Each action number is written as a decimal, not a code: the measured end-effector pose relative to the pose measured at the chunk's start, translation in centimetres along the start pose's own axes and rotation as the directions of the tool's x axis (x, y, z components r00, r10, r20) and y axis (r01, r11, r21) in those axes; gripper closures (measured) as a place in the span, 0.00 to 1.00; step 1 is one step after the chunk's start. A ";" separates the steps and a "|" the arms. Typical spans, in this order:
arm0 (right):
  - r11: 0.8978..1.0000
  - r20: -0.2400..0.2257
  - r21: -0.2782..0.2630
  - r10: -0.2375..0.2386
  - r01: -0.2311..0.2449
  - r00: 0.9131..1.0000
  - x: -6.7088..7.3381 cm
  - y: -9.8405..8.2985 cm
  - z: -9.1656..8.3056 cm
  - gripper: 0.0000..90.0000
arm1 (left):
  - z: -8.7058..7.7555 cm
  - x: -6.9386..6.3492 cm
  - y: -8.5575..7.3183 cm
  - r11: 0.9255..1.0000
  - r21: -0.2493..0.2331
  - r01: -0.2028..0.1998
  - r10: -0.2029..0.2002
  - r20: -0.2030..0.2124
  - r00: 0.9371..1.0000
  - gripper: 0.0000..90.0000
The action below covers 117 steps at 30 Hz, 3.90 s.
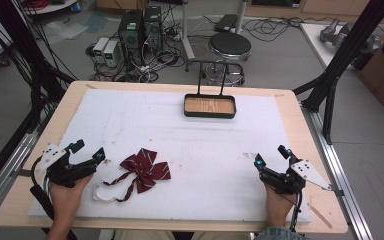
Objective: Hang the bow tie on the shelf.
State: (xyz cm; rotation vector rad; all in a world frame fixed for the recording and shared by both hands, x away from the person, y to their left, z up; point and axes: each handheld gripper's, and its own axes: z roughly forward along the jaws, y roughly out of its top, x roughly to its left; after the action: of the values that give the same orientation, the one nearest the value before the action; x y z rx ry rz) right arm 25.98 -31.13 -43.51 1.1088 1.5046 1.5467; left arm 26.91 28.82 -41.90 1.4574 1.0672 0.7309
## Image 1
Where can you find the clear plastic sheet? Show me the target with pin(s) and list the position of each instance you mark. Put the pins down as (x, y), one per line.
(63, 31)

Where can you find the black metal frame stand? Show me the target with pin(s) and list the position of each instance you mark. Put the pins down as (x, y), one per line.
(343, 63)
(23, 56)

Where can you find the person's right hand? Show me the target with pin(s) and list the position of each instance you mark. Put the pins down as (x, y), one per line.
(278, 208)

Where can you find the thin wooden stick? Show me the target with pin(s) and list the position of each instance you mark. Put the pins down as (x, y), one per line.
(319, 215)

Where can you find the white board on floor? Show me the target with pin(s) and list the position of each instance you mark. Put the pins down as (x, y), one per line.
(316, 43)

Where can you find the large black computer tower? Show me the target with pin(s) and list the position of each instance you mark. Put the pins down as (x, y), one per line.
(130, 33)

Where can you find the black round stool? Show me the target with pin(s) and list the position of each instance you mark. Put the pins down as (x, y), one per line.
(230, 44)

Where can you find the grey machine part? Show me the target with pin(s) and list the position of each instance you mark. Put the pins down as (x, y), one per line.
(340, 33)

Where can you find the white bench power supply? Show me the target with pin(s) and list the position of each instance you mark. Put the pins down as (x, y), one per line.
(100, 50)
(111, 54)

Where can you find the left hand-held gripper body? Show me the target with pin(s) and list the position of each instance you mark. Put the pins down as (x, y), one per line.
(63, 173)

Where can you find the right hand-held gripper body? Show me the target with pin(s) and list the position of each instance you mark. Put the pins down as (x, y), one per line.
(285, 181)

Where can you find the black stand with wooden tray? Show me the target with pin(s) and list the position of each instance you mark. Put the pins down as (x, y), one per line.
(210, 106)

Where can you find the white desk leg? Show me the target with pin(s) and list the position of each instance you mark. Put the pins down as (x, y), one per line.
(240, 16)
(187, 36)

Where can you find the person's left hand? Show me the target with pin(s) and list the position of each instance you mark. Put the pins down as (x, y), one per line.
(65, 200)

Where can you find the dark red striped bow tie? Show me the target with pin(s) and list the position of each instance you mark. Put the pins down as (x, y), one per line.
(145, 170)

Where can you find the white foam mat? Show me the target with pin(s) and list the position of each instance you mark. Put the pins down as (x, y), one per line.
(186, 143)

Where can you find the slim black computer tower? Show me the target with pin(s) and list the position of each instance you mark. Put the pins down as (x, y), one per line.
(152, 28)

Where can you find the black flat box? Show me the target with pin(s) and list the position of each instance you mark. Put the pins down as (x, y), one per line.
(226, 22)

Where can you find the aluminium rail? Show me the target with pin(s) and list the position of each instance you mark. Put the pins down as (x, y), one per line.
(343, 186)
(10, 170)

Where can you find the round white table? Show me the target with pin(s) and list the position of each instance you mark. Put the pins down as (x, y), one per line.
(51, 6)

